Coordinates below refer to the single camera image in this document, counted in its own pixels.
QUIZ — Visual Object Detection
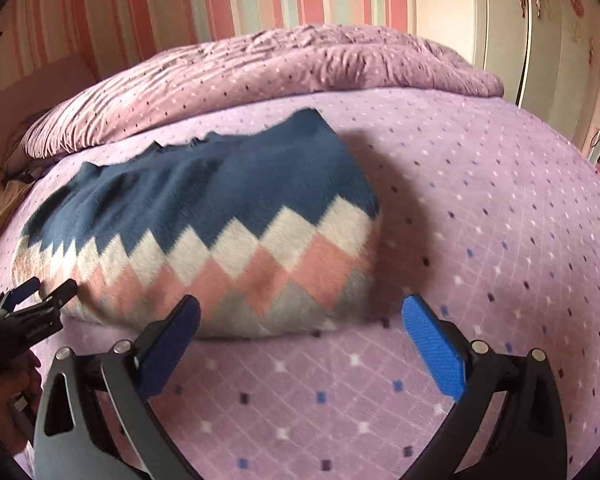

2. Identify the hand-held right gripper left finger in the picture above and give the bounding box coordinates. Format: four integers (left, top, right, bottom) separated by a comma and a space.
32, 294, 203, 480

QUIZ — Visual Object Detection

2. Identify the pink padded headboard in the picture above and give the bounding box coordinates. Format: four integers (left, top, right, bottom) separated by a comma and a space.
0, 55, 101, 211

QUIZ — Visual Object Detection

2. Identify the tan pillow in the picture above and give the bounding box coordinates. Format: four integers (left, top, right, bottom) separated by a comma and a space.
0, 180, 31, 248

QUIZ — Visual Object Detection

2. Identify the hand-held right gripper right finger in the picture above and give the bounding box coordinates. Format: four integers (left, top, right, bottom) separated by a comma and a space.
401, 294, 567, 480

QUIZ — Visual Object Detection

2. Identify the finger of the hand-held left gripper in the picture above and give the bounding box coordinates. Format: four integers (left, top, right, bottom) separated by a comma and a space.
7, 279, 79, 322
0, 277, 42, 312

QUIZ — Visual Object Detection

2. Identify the person's left hand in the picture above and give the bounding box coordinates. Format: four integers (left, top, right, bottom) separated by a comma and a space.
0, 350, 43, 458

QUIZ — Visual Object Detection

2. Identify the bed with purple dotted sheet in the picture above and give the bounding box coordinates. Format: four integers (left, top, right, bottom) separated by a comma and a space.
0, 87, 600, 480

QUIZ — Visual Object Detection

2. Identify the navy diamond-pattern knit sweater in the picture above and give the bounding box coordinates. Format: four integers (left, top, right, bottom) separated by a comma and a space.
11, 107, 383, 339

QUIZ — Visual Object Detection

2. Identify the purple dotted folded quilt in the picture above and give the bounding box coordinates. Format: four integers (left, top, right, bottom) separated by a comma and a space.
20, 24, 505, 161

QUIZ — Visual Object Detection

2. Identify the white wardrobe with ornaments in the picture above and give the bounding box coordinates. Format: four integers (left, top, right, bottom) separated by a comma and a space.
412, 0, 600, 126

